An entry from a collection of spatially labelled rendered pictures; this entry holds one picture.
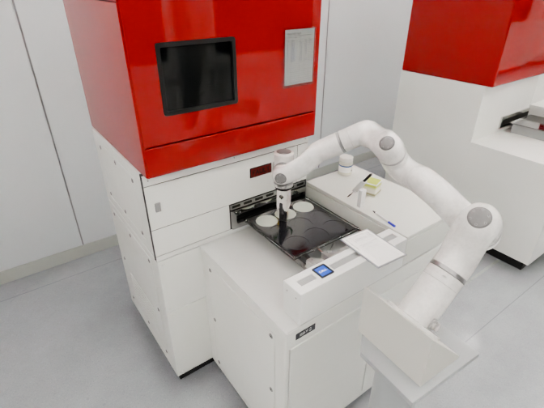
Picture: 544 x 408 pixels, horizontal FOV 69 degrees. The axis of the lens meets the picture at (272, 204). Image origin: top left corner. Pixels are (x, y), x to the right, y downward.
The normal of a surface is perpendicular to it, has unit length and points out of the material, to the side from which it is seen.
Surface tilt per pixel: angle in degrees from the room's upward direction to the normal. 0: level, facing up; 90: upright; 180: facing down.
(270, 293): 0
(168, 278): 90
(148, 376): 0
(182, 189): 90
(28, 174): 90
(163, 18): 90
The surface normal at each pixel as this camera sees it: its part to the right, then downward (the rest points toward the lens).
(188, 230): 0.59, 0.40
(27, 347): 0.00, -0.87
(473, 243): -0.59, 0.34
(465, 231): -0.80, 0.18
